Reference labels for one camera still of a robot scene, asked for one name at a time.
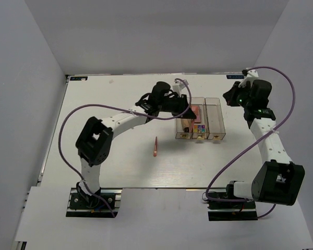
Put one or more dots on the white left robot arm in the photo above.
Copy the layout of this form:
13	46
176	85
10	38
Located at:
94	141

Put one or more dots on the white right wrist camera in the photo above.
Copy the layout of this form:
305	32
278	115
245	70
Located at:
250	75

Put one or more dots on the colourful small eyeshadow palette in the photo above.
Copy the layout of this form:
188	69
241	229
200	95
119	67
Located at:
199	128

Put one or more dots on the rose gold blush palette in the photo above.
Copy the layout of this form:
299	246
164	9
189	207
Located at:
197	111

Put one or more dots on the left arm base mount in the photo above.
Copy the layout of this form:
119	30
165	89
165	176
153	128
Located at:
78	207

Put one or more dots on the beige foundation tube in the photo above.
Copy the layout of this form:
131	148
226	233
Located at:
187	129

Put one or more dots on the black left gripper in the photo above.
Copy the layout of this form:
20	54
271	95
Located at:
183	104

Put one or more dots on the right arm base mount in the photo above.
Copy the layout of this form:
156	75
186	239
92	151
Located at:
226	211

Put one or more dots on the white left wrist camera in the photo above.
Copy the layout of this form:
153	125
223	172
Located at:
179	85

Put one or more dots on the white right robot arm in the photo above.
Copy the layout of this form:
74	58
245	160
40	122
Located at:
279	179

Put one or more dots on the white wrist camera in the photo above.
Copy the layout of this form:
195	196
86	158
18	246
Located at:
250	75
179	85

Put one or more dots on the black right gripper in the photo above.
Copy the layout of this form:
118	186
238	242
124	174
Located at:
229	96

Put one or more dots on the clear acrylic organizer tray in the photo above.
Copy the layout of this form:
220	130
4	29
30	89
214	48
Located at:
211	117

